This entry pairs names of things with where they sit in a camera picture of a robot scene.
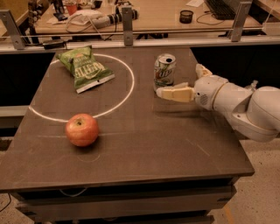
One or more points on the metal bracket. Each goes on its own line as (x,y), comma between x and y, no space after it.
(127,25)
(240,17)
(12,29)

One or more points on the red cup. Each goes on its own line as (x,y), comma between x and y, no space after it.
(71,6)

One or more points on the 7up soda can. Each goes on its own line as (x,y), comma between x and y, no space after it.
(164,70)

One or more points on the middle metal bracket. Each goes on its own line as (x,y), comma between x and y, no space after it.
(127,25)

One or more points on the red apple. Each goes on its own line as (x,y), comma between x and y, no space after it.
(82,130)

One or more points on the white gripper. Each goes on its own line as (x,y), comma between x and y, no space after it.
(205,91)

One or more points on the black mesh cup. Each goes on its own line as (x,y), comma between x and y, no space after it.
(186,16)

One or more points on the plastic bottle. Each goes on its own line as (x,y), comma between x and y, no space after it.
(253,85)

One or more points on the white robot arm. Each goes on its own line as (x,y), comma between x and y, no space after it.
(252,111)

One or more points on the green chip bag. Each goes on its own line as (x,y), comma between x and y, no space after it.
(86,70)

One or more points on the right metal bracket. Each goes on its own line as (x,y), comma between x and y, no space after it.
(240,17)

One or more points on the black keyboard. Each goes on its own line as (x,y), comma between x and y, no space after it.
(223,9)

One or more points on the black device on rail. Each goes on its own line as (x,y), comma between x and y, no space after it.
(54,43)

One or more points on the left metal bracket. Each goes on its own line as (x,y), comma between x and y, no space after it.
(12,29)

